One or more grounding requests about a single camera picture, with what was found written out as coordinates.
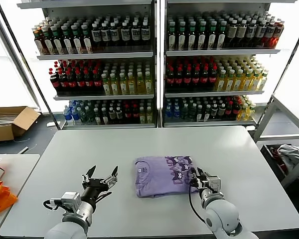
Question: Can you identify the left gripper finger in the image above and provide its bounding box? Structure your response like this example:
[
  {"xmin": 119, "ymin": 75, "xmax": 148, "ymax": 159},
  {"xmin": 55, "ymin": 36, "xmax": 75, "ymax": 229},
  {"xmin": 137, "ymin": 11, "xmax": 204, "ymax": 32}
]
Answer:
[
  {"xmin": 102, "ymin": 165, "xmax": 120, "ymax": 189},
  {"xmin": 81, "ymin": 165, "xmax": 97, "ymax": 186}
]

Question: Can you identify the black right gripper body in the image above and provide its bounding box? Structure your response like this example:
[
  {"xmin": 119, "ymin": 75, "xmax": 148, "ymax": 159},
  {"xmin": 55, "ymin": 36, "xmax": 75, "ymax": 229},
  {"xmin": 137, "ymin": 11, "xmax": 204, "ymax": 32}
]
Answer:
[{"xmin": 190, "ymin": 175, "xmax": 209, "ymax": 192}]

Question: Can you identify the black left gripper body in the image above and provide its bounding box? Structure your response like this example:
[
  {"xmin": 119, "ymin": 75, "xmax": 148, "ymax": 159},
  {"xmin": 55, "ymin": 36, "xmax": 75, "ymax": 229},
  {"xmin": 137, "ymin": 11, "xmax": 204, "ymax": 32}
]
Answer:
[{"xmin": 81, "ymin": 178, "xmax": 113, "ymax": 204}]

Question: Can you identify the purple t-shirt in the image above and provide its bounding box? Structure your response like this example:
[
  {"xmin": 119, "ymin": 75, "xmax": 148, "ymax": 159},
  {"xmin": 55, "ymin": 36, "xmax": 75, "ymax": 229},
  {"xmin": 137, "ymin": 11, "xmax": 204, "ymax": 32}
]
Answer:
[{"xmin": 134, "ymin": 155, "xmax": 202, "ymax": 199}]

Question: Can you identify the black storage bin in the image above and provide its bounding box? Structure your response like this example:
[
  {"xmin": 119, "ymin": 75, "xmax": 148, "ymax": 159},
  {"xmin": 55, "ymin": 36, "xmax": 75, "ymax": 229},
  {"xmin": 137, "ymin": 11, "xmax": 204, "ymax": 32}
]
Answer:
[{"xmin": 260, "ymin": 143, "xmax": 299, "ymax": 184}]

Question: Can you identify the white side table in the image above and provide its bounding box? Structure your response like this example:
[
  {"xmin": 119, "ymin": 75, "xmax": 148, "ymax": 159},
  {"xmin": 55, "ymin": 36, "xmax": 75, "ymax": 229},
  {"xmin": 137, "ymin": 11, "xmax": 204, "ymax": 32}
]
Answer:
[{"xmin": 0, "ymin": 153, "xmax": 41, "ymax": 237}]

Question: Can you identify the red cloth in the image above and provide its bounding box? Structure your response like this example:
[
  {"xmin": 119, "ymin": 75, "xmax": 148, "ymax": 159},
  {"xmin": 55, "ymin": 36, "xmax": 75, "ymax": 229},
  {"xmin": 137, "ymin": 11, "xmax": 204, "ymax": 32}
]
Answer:
[{"xmin": 269, "ymin": 146, "xmax": 290, "ymax": 175}]

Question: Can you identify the open cardboard box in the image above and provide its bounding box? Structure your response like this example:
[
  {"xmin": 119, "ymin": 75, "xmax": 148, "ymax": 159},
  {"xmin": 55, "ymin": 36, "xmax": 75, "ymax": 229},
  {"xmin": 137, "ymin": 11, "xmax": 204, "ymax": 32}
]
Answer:
[{"xmin": 0, "ymin": 106, "xmax": 41, "ymax": 142}]

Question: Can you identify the grey crumpled cloth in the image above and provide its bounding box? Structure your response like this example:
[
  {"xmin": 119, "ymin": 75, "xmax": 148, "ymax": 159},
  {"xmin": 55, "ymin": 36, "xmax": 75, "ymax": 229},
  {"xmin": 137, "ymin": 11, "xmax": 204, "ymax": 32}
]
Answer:
[{"xmin": 277, "ymin": 144, "xmax": 299, "ymax": 162}]

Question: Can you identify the orange fabric bag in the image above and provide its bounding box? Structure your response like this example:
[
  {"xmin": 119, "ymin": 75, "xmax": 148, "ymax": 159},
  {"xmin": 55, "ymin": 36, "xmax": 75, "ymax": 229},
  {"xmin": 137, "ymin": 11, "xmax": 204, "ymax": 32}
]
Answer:
[{"xmin": 0, "ymin": 161, "xmax": 18, "ymax": 216}]

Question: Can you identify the yellow juice bottle white cap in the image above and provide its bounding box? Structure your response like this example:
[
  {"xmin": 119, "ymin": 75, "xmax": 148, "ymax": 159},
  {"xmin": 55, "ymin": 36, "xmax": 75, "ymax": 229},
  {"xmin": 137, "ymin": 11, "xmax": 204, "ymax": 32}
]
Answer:
[
  {"xmin": 225, "ymin": 70, "xmax": 236, "ymax": 92},
  {"xmin": 251, "ymin": 69, "xmax": 261, "ymax": 91},
  {"xmin": 110, "ymin": 73, "xmax": 120, "ymax": 96},
  {"xmin": 215, "ymin": 70, "xmax": 227, "ymax": 92},
  {"xmin": 144, "ymin": 71, "xmax": 154, "ymax": 95},
  {"xmin": 127, "ymin": 72, "xmax": 137, "ymax": 96},
  {"xmin": 136, "ymin": 72, "xmax": 146, "ymax": 95},
  {"xmin": 234, "ymin": 69, "xmax": 244, "ymax": 92},
  {"xmin": 101, "ymin": 73, "xmax": 112, "ymax": 96},
  {"xmin": 119, "ymin": 72, "xmax": 128, "ymax": 96},
  {"xmin": 259, "ymin": 70, "xmax": 269, "ymax": 91},
  {"xmin": 243, "ymin": 69, "xmax": 253, "ymax": 92}
]

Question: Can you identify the cola bottle red cap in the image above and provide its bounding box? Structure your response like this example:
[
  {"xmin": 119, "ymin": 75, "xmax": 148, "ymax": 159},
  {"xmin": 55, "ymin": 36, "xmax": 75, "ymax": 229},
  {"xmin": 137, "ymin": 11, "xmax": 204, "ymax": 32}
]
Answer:
[
  {"xmin": 67, "ymin": 69, "xmax": 78, "ymax": 93},
  {"xmin": 191, "ymin": 67, "xmax": 201, "ymax": 91},
  {"xmin": 49, "ymin": 71, "xmax": 62, "ymax": 93},
  {"xmin": 59, "ymin": 70, "xmax": 70, "ymax": 93},
  {"xmin": 76, "ymin": 69, "xmax": 86, "ymax": 93},
  {"xmin": 183, "ymin": 67, "xmax": 192, "ymax": 91},
  {"xmin": 84, "ymin": 69, "xmax": 95, "ymax": 93},
  {"xmin": 165, "ymin": 67, "xmax": 175, "ymax": 91},
  {"xmin": 208, "ymin": 66, "xmax": 218, "ymax": 91},
  {"xmin": 174, "ymin": 67, "xmax": 184, "ymax": 91},
  {"xmin": 93, "ymin": 69, "xmax": 103, "ymax": 93},
  {"xmin": 200, "ymin": 66, "xmax": 210, "ymax": 91}
]

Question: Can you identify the grey metal shelving unit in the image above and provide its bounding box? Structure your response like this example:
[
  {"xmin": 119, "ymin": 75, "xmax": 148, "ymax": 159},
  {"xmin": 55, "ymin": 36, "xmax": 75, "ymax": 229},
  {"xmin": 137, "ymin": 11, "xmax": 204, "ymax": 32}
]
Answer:
[
  {"xmin": 159, "ymin": 0, "xmax": 297, "ymax": 128},
  {"xmin": 16, "ymin": 0, "xmax": 158, "ymax": 130}
]

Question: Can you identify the tea bottle green neck label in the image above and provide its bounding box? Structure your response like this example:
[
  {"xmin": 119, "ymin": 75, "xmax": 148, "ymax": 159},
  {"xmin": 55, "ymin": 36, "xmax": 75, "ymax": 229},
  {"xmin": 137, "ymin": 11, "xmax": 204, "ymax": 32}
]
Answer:
[
  {"xmin": 81, "ymin": 24, "xmax": 93, "ymax": 54},
  {"xmin": 177, "ymin": 21, "xmax": 187, "ymax": 49},
  {"xmin": 43, "ymin": 27, "xmax": 54, "ymax": 55},
  {"xmin": 187, "ymin": 21, "xmax": 198, "ymax": 49},
  {"xmin": 207, "ymin": 21, "xmax": 218, "ymax": 49},
  {"xmin": 61, "ymin": 25, "xmax": 73, "ymax": 54},
  {"xmin": 52, "ymin": 26, "xmax": 64, "ymax": 55},
  {"xmin": 167, "ymin": 21, "xmax": 177, "ymax": 49},
  {"xmin": 71, "ymin": 25, "xmax": 83, "ymax": 54},
  {"xmin": 197, "ymin": 21, "xmax": 208, "ymax": 49},
  {"xmin": 217, "ymin": 21, "xmax": 227, "ymax": 49}
]

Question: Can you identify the dark bottle blue white label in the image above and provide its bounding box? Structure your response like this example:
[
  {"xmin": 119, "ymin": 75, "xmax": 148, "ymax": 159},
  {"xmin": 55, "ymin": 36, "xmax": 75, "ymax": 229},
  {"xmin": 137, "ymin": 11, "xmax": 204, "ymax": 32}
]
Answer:
[
  {"xmin": 101, "ymin": 22, "xmax": 112, "ymax": 47},
  {"xmin": 141, "ymin": 21, "xmax": 151, "ymax": 46},
  {"xmin": 131, "ymin": 21, "xmax": 141, "ymax": 47},
  {"xmin": 256, "ymin": 20, "xmax": 267, "ymax": 48},
  {"xmin": 121, "ymin": 22, "xmax": 131, "ymax": 47},
  {"xmin": 246, "ymin": 20, "xmax": 257, "ymax": 48},
  {"xmin": 91, "ymin": 22, "xmax": 102, "ymax": 48},
  {"xmin": 110, "ymin": 22, "xmax": 121, "ymax": 47}
]

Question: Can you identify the amber tea bottle white label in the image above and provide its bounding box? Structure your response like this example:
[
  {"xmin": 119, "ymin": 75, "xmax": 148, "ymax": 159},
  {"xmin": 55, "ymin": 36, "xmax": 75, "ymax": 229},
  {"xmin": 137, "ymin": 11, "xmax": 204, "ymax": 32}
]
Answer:
[{"xmin": 34, "ymin": 27, "xmax": 45, "ymax": 55}]

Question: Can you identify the dark bottle beige label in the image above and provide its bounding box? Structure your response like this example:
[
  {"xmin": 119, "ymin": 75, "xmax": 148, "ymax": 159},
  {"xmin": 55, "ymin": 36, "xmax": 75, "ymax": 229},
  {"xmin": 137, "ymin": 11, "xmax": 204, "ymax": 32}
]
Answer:
[
  {"xmin": 236, "ymin": 20, "xmax": 247, "ymax": 48},
  {"xmin": 226, "ymin": 21, "xmax": 237, "ymax": 48}
]

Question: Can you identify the red drink bottle white label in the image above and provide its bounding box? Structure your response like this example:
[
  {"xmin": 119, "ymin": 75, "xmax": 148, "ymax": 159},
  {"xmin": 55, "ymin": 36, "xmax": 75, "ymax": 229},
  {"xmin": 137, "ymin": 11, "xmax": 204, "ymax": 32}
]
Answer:
[
  {"xmin": 274, "ymin": 19, "xmax": 285, "ymax": 48},
  {"xmin": 265, "ymin": 19, "xmax": 276, "ymax": 48}
]

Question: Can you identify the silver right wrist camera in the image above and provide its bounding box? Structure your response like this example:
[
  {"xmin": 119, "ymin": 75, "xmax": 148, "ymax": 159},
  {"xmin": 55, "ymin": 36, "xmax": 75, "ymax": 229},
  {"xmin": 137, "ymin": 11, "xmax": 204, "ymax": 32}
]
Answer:
[{"xmin": 206, "ymin": 175, "xmax": 222, "ymax": 194}]

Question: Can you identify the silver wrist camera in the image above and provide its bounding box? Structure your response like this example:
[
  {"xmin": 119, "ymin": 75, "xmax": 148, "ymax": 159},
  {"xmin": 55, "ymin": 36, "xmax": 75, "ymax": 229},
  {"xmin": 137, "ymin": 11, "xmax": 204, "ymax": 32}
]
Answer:
[
  {"xmin": 206, "ymin": 175, "xmax": 222, "ymax": 194},
  {"xmin": 61, "ymin": 191, "xmax": 82, "ymax": 207}
]

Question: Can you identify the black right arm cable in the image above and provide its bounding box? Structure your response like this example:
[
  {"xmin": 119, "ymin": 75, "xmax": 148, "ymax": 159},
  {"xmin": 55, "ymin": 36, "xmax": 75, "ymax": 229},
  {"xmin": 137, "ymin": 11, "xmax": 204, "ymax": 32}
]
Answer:
[{"xmin": 188, "ymin": 184, "xmax": 206, "ymax": 222}]

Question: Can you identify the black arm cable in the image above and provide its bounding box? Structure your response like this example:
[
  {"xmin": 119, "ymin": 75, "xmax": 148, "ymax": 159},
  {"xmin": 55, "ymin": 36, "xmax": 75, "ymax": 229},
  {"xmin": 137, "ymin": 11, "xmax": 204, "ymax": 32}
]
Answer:
[
  {"xmin": 188, "ymin": 184, "xmax": 206, "ymax": 222},
  {"xmin": 43, "ymin": 190, "xmax": 113, "ymax": 211}
]

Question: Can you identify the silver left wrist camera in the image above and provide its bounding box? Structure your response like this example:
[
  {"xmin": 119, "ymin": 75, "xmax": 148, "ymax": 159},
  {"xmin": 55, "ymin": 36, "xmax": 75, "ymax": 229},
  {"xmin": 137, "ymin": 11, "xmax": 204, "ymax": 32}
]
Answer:
[{"xmin": 61, "ymin": 191, "xmax": 82, "ymax": 207}]

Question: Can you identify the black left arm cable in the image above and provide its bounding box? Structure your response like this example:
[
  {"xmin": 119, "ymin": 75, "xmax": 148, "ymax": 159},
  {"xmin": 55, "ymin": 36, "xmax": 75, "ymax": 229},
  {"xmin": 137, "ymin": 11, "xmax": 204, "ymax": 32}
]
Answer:
[{"xmin": 43, "ymin": 190, "xmax": 113, "ymax": 211}]

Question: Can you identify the grey metal frame table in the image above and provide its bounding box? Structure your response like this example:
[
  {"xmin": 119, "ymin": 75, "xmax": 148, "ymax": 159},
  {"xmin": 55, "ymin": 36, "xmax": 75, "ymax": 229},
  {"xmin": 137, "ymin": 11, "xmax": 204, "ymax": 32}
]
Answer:
[{"xmin": 251, "ymin": 93, "xmax": 299, "ymax": 189}]

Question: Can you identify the dark metal frame pole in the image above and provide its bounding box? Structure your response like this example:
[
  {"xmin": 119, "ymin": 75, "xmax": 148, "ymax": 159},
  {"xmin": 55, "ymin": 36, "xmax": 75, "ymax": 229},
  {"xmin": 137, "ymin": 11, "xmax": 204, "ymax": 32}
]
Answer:
[
  {"xmin": 253, "ymin": 22, "xmax": 299, "ymax": 126},
  {"xmin": 0, "ymin": 0, "xmax": 61, "ymax": 130}
]

